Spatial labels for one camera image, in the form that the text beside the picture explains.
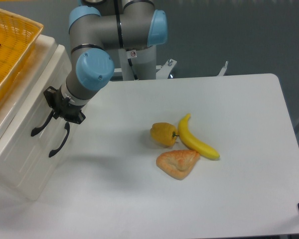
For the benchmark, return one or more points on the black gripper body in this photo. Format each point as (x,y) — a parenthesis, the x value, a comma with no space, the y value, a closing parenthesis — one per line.
(61,106)

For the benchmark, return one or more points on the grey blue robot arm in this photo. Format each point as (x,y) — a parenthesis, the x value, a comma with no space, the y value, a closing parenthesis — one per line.
(96,26)

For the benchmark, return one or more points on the white drawer cabinet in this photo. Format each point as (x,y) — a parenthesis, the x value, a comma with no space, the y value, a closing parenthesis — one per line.
(35,64)

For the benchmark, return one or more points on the yellow woven basket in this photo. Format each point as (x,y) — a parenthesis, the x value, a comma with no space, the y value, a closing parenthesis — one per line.
(18,35)

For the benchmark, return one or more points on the yellow bell pepper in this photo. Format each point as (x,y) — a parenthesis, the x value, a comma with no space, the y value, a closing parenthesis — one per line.
(164,133)

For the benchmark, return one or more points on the orange croissant pastry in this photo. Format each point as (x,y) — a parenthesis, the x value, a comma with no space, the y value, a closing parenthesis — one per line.
(177,163)

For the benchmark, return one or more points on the yellow banana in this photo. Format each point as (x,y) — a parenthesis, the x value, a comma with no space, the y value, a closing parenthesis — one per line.
(194,143)

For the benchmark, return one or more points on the black top drawer handle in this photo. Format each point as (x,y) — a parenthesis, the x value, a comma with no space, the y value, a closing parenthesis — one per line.
(39,129)

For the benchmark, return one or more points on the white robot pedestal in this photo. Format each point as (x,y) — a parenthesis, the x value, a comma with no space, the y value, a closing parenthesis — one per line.
(138,64)

